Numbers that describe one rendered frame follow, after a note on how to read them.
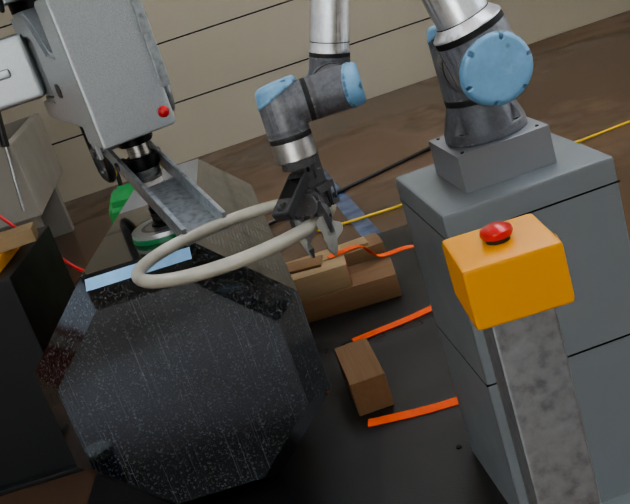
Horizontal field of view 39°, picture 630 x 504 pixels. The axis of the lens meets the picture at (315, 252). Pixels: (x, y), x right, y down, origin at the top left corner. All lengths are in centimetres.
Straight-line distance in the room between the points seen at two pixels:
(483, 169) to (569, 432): 95
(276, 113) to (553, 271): 91
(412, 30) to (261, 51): 132
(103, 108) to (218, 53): 525
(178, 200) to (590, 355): 113
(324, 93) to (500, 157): 44
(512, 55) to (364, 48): 607
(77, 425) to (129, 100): 92
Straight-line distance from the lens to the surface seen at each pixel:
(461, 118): 205
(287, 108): 182
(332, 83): 183
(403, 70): 799
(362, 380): 289
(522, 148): 204
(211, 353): 251
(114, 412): 262
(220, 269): 181
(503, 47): 183
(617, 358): 220
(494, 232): 107
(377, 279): 366
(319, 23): 195
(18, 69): 318
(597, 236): 207
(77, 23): 248
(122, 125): 250
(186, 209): 239
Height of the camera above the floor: 148
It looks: 19 degrees down
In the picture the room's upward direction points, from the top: 18 degrees counter-clockwise
